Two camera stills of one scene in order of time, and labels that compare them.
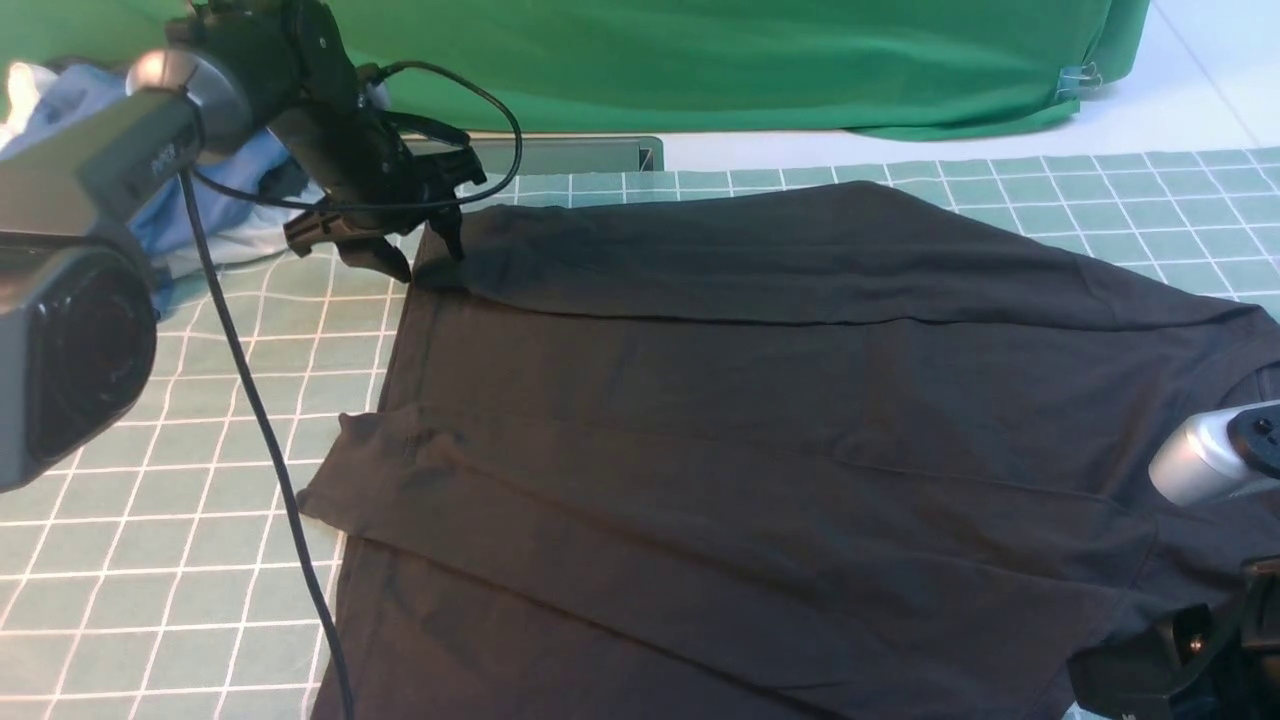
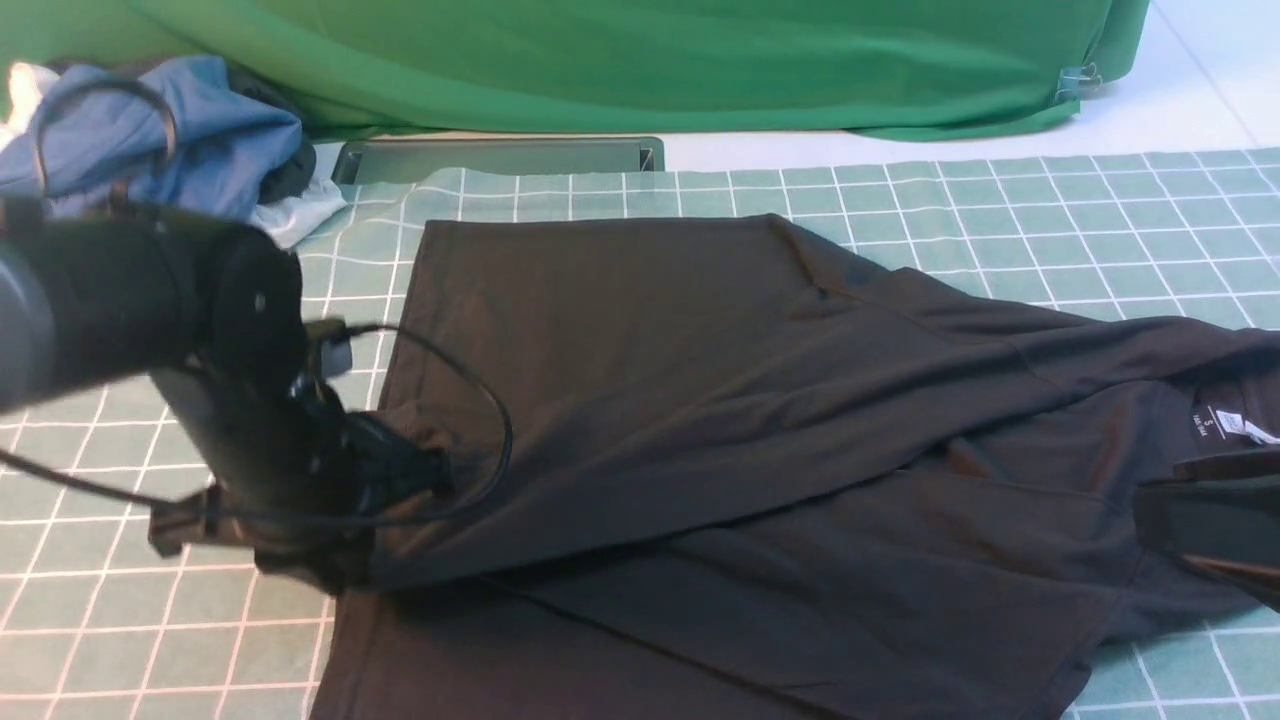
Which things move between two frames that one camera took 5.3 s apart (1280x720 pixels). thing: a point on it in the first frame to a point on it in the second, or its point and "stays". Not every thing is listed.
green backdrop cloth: (677, 67) stays
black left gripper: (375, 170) to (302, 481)
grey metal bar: (561, 154) stays
